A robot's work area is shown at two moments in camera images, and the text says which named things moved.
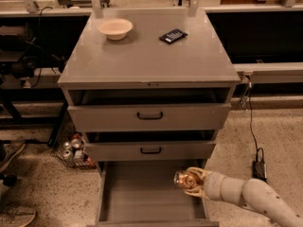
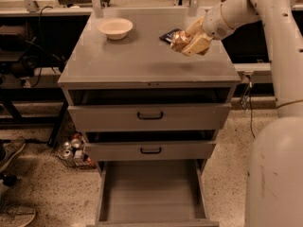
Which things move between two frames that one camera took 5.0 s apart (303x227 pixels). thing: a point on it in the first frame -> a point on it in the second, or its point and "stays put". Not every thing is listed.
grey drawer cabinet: (149, 90) stays put
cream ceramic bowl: (115, 28) stays put
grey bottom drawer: (142, 193) stays put
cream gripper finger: (198, 191) -> (199, 44)
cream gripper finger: (201, 172) -> (196, 27)
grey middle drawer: (142, 146) stays put
